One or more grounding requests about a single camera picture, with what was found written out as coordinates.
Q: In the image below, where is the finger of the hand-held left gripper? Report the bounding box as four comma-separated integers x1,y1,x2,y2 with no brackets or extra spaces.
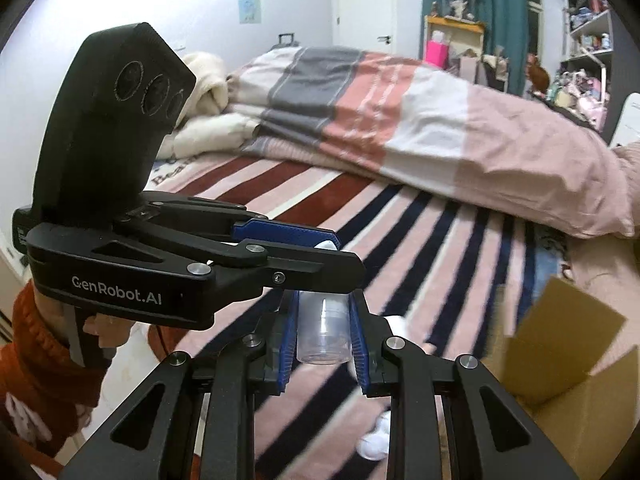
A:
144,197,344,251
95,224,369,292

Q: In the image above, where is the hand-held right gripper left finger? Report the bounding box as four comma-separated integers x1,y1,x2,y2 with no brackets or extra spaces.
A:
59,287,302,480

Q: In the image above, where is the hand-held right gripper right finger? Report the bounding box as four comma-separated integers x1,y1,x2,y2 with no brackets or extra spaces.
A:
347,290,578,480

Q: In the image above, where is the clear plastic cup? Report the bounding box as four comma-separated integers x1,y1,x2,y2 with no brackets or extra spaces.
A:
296,239,352,366

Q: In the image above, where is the person's left forearm red sleeve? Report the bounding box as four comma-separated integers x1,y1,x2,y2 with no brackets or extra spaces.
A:
0,282,110,472

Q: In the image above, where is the person's left hand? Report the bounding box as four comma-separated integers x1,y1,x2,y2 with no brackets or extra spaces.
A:
90,313,135,361

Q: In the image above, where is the striped bed sheet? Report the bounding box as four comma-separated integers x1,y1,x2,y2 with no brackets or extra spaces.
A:
107,152,576,480

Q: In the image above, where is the white plastic object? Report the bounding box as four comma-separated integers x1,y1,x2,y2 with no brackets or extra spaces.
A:
356,409,394,461

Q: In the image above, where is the cream fluffy blanket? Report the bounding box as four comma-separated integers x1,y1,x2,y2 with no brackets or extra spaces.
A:
160,51,262,162

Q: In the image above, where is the pink grey striped quilt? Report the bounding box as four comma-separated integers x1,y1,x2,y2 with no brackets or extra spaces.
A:
225,46,636,239

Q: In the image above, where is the cardboard box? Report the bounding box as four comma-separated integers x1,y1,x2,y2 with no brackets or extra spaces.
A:
482,275,629,480

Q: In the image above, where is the white door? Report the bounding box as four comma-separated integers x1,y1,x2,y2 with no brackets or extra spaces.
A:
334,0,397,57

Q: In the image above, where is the pink paper bag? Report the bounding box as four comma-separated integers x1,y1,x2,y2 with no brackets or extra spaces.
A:
425,40,450,67

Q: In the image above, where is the yellow wooden shelf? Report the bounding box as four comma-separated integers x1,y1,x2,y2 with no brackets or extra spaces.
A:
424,15,489,69

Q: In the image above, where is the pink fleece blanket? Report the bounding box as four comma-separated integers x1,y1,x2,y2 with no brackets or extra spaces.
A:
565,141,640,361

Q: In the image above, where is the brown plush toy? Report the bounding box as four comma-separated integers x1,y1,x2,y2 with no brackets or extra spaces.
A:
525,54,551,94

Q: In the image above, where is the teal curtain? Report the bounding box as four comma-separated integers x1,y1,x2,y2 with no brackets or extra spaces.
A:
419,0,532,96

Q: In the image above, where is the window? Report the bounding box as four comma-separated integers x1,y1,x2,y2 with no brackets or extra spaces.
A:
522,0,544,96

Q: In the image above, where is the white board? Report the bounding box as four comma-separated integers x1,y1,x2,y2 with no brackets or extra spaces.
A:
612,92,640,149

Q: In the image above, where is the white shelf unit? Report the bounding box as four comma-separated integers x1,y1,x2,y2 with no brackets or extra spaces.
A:
560,0,617,132

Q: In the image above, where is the wall poster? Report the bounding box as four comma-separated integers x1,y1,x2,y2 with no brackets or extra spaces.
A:
238,0,263,25

